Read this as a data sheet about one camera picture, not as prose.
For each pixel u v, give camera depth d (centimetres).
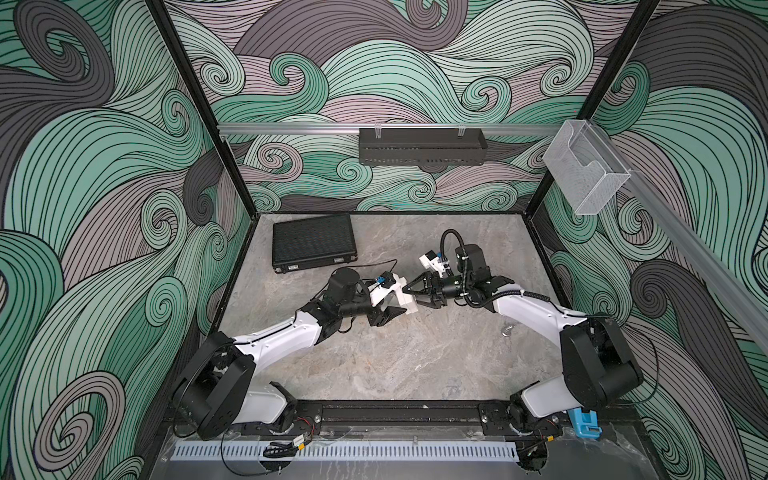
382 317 71
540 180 113
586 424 71
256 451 70
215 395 41
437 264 79
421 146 98
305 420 73
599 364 43
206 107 88
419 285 73
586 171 77
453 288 72
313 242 105
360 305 70
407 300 73
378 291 69
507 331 86
